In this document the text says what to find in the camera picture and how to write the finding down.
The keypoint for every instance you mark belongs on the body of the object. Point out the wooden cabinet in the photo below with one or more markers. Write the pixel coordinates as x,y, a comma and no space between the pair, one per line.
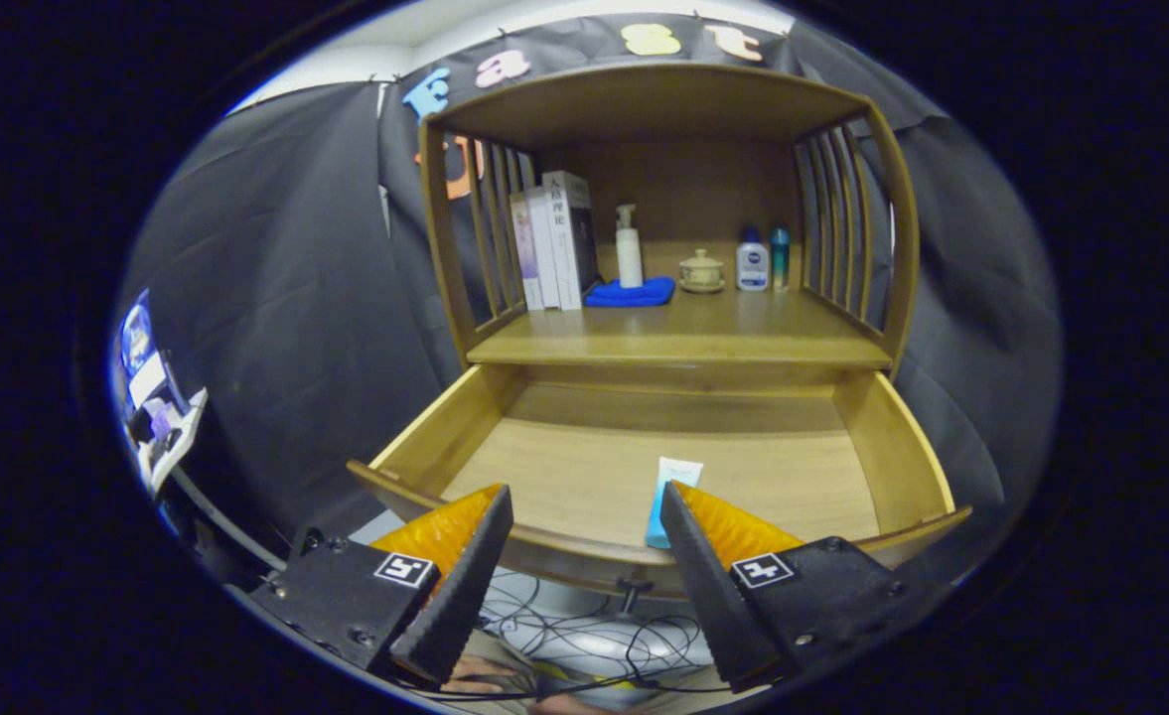
644,109

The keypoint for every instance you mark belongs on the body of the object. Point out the blue and white tube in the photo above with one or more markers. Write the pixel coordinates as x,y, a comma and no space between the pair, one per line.
671,487

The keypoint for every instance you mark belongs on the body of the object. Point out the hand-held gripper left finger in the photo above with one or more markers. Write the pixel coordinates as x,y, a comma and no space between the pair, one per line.
455,586

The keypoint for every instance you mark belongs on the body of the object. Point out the beige lidded teacup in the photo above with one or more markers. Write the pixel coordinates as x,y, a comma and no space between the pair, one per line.
701,268

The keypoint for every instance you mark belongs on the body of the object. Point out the beige saucer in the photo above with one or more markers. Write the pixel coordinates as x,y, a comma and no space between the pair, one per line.
702,288

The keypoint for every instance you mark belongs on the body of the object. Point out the black backdrop cloth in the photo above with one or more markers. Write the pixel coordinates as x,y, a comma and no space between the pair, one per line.
276,298

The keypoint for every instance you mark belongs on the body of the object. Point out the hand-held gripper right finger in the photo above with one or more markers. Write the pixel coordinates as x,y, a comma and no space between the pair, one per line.
713,586

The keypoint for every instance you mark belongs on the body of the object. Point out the wooden drawer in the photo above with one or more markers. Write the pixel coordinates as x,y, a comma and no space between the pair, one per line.
584,477

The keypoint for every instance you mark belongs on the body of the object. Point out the thin purple book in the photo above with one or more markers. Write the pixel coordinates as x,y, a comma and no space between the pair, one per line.
524,248

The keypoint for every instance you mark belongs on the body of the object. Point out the wooden countertop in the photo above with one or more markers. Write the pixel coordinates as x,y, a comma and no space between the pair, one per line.
703,323

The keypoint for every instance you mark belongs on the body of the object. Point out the white pump bottle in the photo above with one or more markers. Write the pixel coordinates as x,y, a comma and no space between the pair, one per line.
630,260

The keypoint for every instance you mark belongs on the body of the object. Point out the blue folded cloth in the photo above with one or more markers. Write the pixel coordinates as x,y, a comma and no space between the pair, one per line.
634,294

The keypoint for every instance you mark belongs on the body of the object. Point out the thick white and black book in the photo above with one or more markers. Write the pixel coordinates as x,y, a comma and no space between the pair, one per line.
569,238

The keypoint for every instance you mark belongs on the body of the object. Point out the white side shelf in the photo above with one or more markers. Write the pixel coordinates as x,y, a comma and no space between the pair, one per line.
182,437

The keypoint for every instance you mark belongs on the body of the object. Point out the slim teal bottle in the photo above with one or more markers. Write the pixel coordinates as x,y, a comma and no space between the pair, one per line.
781,258

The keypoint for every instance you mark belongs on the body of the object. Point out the white lotion bottle blue cap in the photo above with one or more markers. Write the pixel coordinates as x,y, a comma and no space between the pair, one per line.
752,263

